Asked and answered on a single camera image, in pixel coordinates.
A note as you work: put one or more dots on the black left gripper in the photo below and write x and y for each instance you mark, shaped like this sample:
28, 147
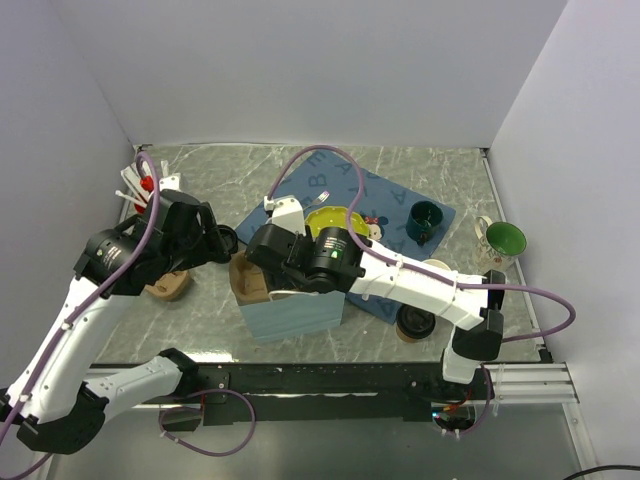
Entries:
209, 244

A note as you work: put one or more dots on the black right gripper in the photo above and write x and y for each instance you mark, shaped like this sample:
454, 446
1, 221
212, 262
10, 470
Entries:
276, 283

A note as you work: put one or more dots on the brown pulp cup carrier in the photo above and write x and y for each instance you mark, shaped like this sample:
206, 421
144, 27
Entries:
248, 283
170, 286

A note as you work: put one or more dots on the blue white paper bag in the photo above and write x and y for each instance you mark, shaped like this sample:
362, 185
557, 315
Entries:
289, 315

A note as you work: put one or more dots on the black cup lid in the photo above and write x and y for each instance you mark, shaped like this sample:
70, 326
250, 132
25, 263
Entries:
414, 318

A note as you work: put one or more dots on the stack of brown paper cups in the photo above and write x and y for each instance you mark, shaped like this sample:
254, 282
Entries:
437, 264

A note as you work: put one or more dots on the brown paper cup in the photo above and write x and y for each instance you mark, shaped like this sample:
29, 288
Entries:
411, 336

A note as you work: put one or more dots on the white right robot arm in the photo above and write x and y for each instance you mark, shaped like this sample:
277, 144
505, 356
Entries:
337, 260

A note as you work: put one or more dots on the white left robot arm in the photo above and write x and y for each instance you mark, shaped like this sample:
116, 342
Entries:
56, 408

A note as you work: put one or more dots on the stack of black lids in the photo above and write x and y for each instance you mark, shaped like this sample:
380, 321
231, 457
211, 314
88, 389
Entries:
229, 238

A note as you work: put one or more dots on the silver fork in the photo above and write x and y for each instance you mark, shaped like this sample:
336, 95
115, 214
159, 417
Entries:
318, 200

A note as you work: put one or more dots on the red straw holder cup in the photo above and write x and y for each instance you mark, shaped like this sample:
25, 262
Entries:
142, 193

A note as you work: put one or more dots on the blue letter print cloth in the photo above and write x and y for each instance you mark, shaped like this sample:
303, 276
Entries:
384, 206

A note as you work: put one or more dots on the dark green mug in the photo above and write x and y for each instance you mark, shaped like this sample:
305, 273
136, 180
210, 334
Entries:
423, 222

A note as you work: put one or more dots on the floral cream mug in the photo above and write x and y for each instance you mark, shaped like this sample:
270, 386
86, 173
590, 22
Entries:
499, 244

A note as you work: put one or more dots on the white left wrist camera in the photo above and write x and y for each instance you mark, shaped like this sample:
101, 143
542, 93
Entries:
171, 182

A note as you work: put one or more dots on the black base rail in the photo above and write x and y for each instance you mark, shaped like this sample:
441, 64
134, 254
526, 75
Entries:
231, 392

